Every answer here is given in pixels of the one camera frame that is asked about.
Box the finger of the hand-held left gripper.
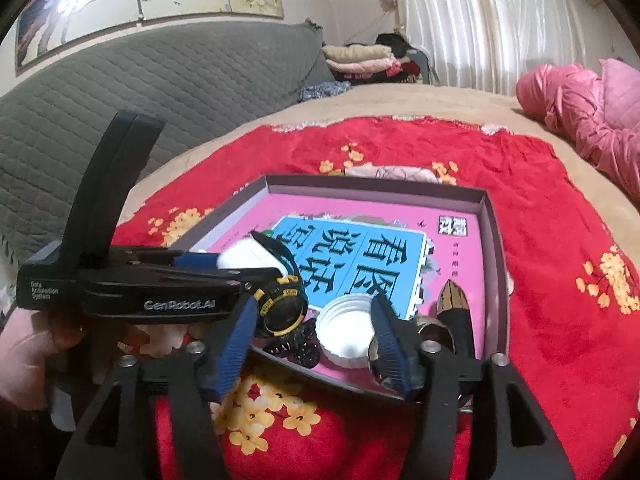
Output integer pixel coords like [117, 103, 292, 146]
[165, 266, 287, 291]
[125, 246, 226, 271]

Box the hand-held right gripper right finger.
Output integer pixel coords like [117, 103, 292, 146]
[370, 294, 576, 480]

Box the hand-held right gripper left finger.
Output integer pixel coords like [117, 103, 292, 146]
[55, 294, 261, 480]

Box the white earbuds case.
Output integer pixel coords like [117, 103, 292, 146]
[216, 237, 293, 278]

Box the round metal tin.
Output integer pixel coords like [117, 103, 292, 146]
[367, 317, 453, 401]

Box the white bottle cap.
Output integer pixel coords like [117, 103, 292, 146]
[315, 295, 381, 370]

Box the black yellow wristwatch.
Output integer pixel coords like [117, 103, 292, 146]
[250, 230, 322, 371]

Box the black gold hair clip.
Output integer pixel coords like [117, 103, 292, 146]
[437, 279, 476, 361]

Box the shallow cardboard box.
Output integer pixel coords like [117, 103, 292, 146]
[167, 174, 511, 401]

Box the person's left hand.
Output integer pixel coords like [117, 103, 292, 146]
[0, 307, 86, 408]

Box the pink book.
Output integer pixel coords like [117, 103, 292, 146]
[205, 192, 488, 391]

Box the red floral blanket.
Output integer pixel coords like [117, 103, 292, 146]
[112, 115, 640, 480]

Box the grey quilted headboard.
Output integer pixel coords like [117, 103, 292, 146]
[0, 20, 336, 306]

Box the blue patterned cloth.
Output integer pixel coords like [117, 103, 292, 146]
[299, 82, 351, 103]

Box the pink folded garment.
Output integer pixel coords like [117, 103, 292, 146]
[327, 57, 401, 75]

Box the beige folded garment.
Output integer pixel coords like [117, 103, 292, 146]
[321, 44, 393, 63]

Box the beige bed sheet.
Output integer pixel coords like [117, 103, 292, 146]
[115, 82, 640, 271]

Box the dark clothes pile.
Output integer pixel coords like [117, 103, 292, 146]
[335, 32, 431, 86]

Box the pink quilted jacket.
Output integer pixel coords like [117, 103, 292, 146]
[515, 57, 640, 201]

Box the white curtain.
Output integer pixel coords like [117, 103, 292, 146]
[390, 0, 631, 98]

